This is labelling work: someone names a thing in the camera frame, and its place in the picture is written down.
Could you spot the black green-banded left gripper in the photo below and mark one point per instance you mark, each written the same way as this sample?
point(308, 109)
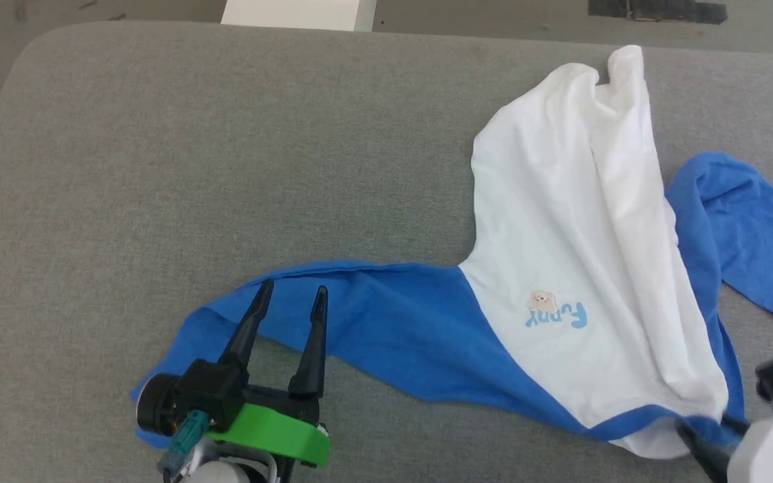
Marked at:
point(215, 396)

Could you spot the blue and white long-sleeve shirt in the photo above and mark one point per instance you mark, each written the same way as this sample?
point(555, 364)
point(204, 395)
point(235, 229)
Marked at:
point(561, 235)

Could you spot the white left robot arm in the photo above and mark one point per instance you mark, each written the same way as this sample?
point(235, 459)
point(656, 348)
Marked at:
point(225, 473)

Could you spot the white rectangular box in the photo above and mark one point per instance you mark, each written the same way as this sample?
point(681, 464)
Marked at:
point(299, 13)

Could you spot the dark floor tape patch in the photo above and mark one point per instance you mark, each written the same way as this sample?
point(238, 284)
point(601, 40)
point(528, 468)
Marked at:
point(658, 10)

